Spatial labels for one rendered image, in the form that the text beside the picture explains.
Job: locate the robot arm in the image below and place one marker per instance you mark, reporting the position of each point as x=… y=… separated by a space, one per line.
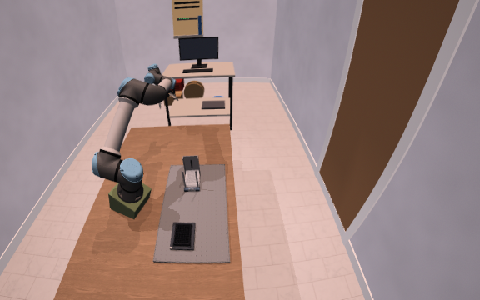
x=107 y=163

